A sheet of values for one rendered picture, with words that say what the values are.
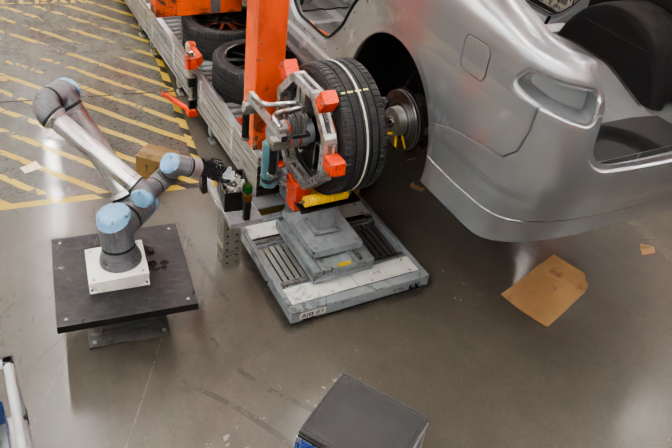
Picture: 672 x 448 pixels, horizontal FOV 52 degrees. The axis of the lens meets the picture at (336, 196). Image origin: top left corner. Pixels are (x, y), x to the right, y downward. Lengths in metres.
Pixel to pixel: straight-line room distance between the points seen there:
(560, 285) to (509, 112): 1.65
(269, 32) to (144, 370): 1.72
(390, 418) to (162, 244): 1.44
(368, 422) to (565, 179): 1.21
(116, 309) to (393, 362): 1.32
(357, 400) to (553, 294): 1.64
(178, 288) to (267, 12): 1.39
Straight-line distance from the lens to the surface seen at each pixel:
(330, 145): 3.16
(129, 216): 3.17
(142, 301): 3.22
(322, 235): 3.71
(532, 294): 4.03
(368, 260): 3.70
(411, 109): 3.47
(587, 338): 3.92
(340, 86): 3.16
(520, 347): 3.71
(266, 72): 3.60
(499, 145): 2.81
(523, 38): 2.69
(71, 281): 3.36
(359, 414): 2.79
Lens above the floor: 2.55
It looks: 35 degrees down
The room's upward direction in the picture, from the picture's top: 8 degrees clockwise
